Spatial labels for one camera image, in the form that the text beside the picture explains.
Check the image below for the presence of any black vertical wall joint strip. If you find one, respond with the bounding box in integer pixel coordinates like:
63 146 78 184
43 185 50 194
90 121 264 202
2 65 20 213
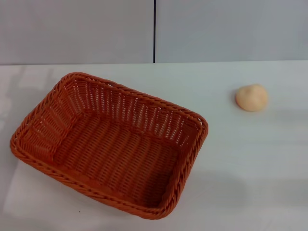
152 0 157 64

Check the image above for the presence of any pale peach steamed bun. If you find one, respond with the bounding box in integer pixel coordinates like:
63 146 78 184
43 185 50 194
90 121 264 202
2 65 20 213
235 83 269 112

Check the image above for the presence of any orange woven plastic basket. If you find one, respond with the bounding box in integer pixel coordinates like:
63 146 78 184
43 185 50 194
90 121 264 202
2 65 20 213
10 71 209 220

